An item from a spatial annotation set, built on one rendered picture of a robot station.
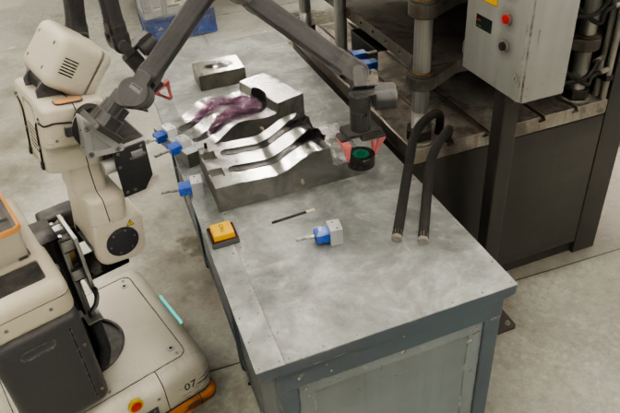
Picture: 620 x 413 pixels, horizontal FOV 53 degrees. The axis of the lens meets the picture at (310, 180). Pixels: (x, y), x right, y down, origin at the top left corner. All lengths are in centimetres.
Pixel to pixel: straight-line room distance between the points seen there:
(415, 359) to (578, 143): 128
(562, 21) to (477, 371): 101
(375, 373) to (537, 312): 120
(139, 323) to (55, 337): 52
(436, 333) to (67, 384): 110
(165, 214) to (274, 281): 175
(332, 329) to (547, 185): 141
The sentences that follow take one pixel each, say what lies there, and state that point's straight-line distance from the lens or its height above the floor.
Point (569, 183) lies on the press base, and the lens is 276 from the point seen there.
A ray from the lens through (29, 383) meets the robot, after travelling 201.
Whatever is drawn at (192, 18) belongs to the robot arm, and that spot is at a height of 140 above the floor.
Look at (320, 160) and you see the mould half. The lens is 193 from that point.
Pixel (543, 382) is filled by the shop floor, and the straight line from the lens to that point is 253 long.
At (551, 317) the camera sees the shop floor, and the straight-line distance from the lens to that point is 275.
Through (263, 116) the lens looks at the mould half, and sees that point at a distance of 225.
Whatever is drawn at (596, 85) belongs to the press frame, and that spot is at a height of 83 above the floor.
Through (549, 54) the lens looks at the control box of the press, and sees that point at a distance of 189.
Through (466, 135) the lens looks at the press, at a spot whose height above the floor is 79.
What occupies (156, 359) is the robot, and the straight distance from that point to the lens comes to 225.
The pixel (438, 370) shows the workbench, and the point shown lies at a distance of 181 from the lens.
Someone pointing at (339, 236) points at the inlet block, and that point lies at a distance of 173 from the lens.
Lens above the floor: 194
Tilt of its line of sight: 35 degrees down
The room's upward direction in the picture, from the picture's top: 4 degrees counter-clockwise
